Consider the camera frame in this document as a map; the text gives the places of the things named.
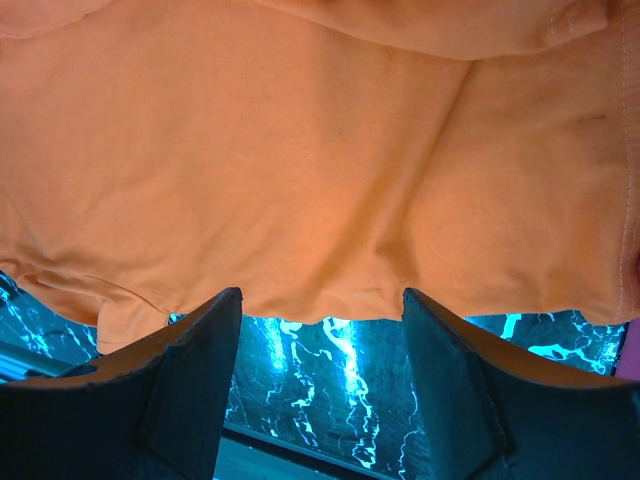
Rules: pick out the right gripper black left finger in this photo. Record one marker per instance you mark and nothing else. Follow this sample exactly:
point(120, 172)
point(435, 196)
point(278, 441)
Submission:
point(151, 410)

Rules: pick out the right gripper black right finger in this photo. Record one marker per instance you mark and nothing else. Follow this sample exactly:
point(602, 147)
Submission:
point(493, 410)

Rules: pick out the orange t shirt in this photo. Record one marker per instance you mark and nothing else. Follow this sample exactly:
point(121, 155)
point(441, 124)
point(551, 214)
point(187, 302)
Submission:
point(322, 156)

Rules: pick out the folded pink t shirt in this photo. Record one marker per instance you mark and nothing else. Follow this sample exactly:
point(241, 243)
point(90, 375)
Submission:
point(629, 361)

